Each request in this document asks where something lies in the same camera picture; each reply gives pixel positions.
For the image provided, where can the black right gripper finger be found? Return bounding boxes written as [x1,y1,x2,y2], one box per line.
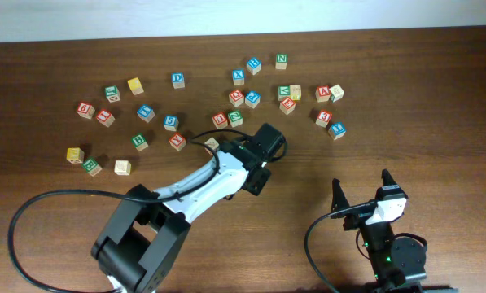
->
[381,169,396,186]
[331,178,349,218]

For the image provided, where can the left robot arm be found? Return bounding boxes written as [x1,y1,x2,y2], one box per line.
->
[91,123,287,292]

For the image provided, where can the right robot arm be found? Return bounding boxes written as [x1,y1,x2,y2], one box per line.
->
[331,169,458,292]

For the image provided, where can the red E block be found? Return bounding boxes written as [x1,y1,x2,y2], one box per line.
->
[279,97,296,115]

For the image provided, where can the green Z block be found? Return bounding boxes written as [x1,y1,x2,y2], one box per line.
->
[227,110,243,128]

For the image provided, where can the blue P block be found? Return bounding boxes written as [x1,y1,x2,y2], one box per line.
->
[245,90,261,109]

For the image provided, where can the green V block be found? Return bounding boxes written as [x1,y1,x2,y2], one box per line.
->
[278,85,291,101]

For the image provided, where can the red U block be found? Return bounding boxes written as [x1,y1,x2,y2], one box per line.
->
[212,112,228,129]

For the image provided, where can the red Q block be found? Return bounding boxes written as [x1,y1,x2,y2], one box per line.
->
[229,90,245,107]

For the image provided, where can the yellow edged 8 block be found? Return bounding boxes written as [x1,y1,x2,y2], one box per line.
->
[289,85,302,101]

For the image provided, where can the plain wooden block centre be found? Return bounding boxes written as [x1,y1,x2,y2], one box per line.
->
[204,137,220,155]

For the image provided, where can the plain wooden block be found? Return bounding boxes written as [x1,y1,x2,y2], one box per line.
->
[114,160,132,176]
[330,85,344,103]
[204,137,220,155]

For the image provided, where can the red 3 block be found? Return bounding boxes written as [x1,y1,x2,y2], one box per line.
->
[315,110,333,128]

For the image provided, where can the blue I block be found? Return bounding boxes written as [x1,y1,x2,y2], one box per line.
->
[328,122,346,140]

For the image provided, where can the red A block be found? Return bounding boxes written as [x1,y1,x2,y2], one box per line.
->
[315,85,331,103]

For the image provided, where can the blue X block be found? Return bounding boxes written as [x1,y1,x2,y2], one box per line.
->
[231,69,245,86]

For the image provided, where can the blue H block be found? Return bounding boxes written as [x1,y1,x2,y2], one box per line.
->
[247,57,262,75]

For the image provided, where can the plain wooden block right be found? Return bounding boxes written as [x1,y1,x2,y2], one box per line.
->
[330,85,344,103]

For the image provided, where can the green N block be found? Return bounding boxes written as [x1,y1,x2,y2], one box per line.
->
[275,54,288,70]

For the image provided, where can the red Y block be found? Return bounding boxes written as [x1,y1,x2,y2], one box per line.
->
[169,133,186,151]

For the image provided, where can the blue 5 block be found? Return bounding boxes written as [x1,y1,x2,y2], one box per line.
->
[164,115,179,132]

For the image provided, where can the blue D block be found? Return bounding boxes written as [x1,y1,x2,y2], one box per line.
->
[171,72,185,89]

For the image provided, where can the blue T block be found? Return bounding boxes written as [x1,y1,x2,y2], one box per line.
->
[137,104,155,123]

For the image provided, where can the green B block upper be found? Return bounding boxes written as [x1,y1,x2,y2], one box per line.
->
[131,134,149,151]

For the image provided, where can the green b block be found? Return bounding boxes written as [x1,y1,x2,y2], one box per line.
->
[82,158,103,177]
[131,134,149,151]

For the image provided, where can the yellow block top left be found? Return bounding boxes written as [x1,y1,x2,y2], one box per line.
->
[127,77,144,95]

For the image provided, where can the plain wooden block left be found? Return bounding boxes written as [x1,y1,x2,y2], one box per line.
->
[114,160,132,176]

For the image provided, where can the green C block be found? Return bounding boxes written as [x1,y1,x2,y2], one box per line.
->
[104,85,120,103]

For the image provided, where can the red I block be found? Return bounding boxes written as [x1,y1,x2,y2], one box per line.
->
[96,109,115,127]

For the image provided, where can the green B block lower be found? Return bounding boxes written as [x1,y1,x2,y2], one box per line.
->
[82,158,103,177]

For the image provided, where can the red 6 block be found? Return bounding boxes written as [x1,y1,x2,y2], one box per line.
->
[77,102,95,119]

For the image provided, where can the yellow W block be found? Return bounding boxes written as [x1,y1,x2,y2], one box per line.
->
[66,147,85,164]

